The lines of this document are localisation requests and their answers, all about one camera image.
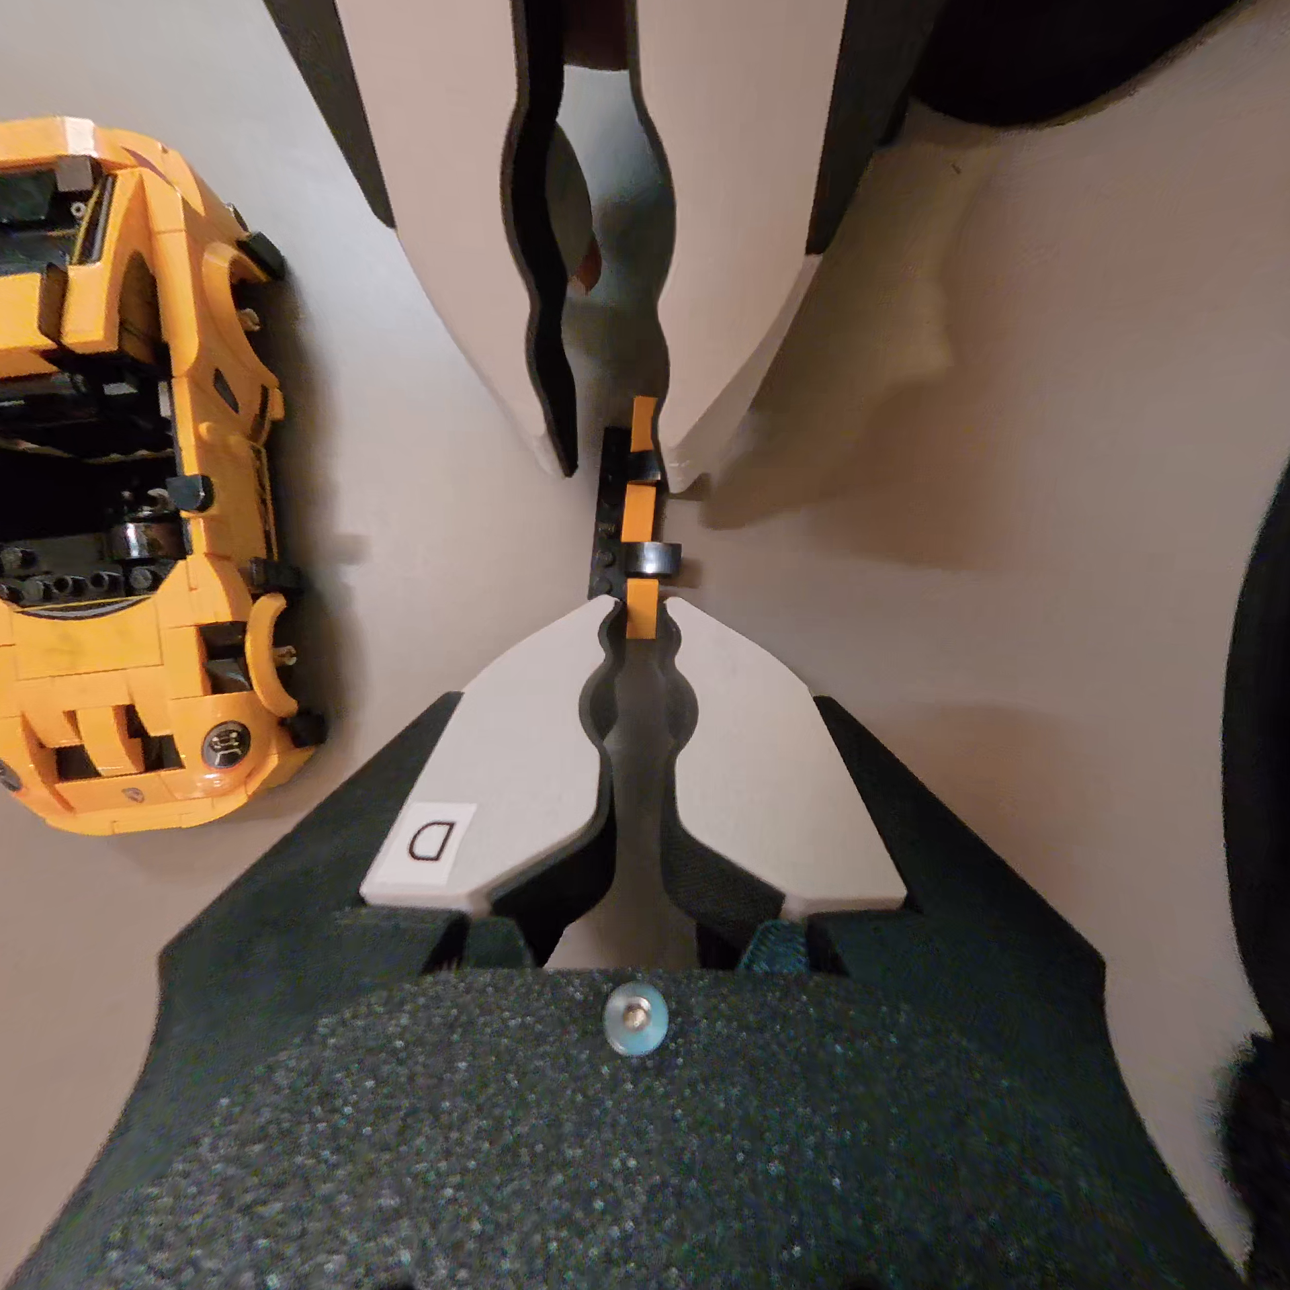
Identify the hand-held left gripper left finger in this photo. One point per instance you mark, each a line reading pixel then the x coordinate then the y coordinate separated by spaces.
pixel 504 777

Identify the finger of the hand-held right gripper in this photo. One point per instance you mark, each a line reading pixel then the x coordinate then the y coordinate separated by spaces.
pixel 747 203
pixel 444 151

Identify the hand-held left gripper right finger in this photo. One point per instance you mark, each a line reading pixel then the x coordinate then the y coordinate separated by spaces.
pixel 786 786

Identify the small orange lego tile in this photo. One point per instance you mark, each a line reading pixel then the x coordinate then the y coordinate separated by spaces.
pixel 643 610
pixel 644 424

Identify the black yellow lego plate assembly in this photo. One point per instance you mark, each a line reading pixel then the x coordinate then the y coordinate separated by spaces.
pixel 611 525

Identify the yellow lego car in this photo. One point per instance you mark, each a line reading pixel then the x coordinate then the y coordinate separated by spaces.
pixel 122 504

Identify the person's right hand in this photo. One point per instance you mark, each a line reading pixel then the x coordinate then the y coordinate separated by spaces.
pixel 591 268

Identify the black armrest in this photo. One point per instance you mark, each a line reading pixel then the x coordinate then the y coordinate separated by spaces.
pixel 1059 50

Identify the person's dark clothed torso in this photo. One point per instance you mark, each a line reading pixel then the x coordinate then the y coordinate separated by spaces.
pixel 1261 756

